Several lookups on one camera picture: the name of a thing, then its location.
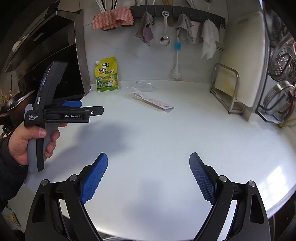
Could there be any clear plastic bottle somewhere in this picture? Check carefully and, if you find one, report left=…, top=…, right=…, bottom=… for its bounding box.
left=126, top=80, right=157, bottom=92

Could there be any person left hand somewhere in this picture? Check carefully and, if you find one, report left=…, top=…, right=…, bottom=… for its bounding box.
left=8, top=122, right=60, bottom=166

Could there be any yellow seasoning pouch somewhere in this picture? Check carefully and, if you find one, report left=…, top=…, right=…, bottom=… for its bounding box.
left=95, top=57, right=119, bottom=92

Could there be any black range hood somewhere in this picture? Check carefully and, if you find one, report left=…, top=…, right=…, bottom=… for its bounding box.
left=1, top=1, right=91, bottom=100

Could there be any pink striped cloth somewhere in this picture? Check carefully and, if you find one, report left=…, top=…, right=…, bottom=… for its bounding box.
left=92, top=6, right=134, bottom=31

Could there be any blue white bottle brush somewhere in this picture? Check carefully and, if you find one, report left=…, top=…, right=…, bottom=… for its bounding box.
left=171, top=42, right=181, bottom=79

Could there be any purple grey hanging cloth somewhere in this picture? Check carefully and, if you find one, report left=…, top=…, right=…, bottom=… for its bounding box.
left=135, top=11, right=154, bottom=45

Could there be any metal ladle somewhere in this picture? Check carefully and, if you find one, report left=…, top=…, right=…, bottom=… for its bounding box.
left=159, top=11, right=170, bottom=46

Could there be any metal cutting board rack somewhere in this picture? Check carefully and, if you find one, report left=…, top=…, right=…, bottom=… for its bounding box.
left=209, top=63, right=246, bottom=116

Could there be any white hanging cloth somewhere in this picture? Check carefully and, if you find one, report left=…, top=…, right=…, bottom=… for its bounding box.
left=201, top=19, right=219, bottom=60

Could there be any metal skimmer strainer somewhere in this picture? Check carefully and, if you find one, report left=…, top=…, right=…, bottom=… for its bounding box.
left=268, top=36, right=295, bottom=83

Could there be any white cutting board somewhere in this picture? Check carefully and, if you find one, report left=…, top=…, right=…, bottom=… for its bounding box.
left=220, top=11, right=266, bottom=107

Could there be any black hook rail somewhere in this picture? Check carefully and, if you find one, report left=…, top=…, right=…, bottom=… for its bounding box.
left=130, top=5, right=226, bottom=28

